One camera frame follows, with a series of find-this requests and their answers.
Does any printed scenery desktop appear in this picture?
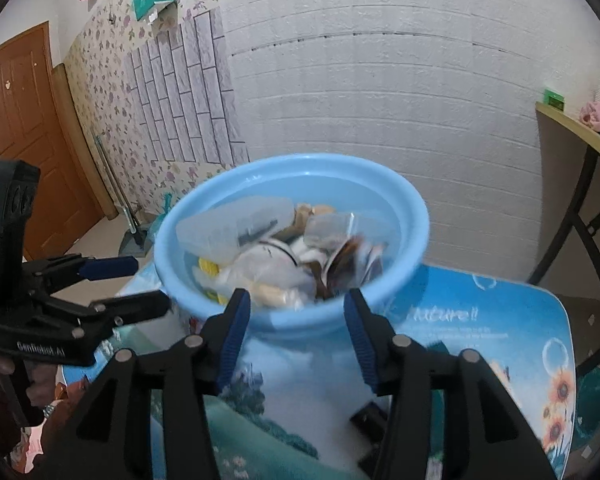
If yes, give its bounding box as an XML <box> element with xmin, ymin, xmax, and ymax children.
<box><xmin>10</xmin><ymin>260</ymin><xmax>581</xmax><ymax>480</ymax></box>

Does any side table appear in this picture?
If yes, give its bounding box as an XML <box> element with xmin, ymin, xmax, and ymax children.
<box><xmin>527</xmin><ymin>101</ymin><xmax>600</xmax><ymax>376</ymax></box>

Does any small black box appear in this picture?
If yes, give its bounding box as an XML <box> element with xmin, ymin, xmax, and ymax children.
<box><xmin>350</xmin><ymin>402</ymin><xmax>388</xmax><ymax>441</ymax></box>
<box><xmin>360</xmin><ymin>440</ymin><xmax>387</xmax><ymax>476</ymax></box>

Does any grey dustpan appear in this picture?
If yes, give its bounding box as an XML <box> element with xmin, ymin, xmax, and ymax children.
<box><xmin>117</xmin><ymin>225</ymin><xmax>153</xmax><ymax>256</ymax></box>

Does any patterned snack packet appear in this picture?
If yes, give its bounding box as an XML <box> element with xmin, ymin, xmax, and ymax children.
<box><xmin>325</xmin><ymin>235</ymin><xmax>386</xmax><ymax>296</ymax></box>

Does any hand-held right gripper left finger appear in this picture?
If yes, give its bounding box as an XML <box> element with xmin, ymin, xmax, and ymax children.
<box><xmin>40</xmin><ymin>287</ymin><xmax>253</xmax><ymax>480</ymax></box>

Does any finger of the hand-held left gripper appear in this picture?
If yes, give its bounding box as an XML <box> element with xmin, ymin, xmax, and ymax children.
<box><xmin>32</xmin><ymin>289</ymin><xmax>172</xmax><ymax>341</ymax></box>
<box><xmin>22</xmin><ymin>254</ymin><xmax>140</xmax><ymax>295</ymax></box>

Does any clear plastic storage box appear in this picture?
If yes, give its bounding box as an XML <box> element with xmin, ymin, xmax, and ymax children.
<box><xmin>175</xmin><ymin>196</ymin><xmax>296</xmax><ymax>265</ymax></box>

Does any blue plastic basin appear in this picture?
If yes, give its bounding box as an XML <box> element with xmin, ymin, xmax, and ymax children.
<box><xmin>153</xmin><ymin>153</ymin><xmax>431</xmax><ymax>333</ymax></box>

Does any dark green round object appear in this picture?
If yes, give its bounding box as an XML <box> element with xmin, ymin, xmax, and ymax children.
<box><xmin>572</xmin><ymin>365</ymin><xmax>600</xmax><ymax>441</ymax></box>

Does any wooden door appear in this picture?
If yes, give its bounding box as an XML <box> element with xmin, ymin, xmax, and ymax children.
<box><xmin>0</xmin><ymin>22</ymin><xmax>106</xmax><ymax>261</ymax></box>

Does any green trash bag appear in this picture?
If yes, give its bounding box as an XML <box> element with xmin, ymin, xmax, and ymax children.
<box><xmin>147</xmin><ymin>192</ymin><xmax>176</xmax><ymax>241</ymax></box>

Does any person's left hand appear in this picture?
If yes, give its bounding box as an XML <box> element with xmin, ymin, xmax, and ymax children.
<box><xmin>0</xmin><ymin>352</ymin><xmax>63</xmax><ymax>441</ymax></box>

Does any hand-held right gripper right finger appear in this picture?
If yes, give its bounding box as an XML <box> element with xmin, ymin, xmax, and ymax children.
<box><xmin>342</xmin><ymin>287</ymin><xmax>556</xmax><ymax>480</ymax></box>

